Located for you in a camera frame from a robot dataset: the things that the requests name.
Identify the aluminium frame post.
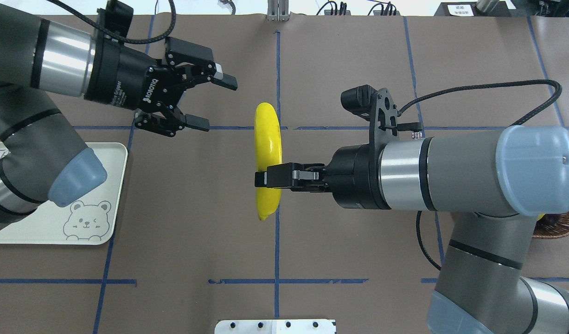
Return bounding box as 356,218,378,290
267,0,290,22

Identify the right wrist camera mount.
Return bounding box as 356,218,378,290
340,85,423,152

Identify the black label box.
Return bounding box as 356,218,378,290
434,0,514,17

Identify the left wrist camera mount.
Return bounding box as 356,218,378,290
97,0,134,38

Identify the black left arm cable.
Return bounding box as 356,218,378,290
47,0,177,45

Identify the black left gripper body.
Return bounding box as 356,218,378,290
83,38,185,112

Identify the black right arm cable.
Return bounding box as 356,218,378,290
397,80,563,272

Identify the steel cup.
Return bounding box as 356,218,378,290
475,0,500,14

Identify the white metal base plate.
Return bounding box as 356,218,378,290
214,319,337,334

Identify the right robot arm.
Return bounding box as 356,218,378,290
255,126,569,334

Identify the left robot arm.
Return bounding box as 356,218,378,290
0,0,238,231

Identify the brown wicker basket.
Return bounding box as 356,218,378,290
532,211,569,239

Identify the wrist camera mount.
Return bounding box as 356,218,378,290
97,0,134,38
340,85,423,152

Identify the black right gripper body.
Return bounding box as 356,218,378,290
323,145,391,210

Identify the yellow banana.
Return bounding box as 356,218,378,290
254,103,283,221

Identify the white bear serving tray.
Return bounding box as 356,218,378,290
0,142,128,245

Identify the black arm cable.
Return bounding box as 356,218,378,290
47,0,177,45
397,80,563,272

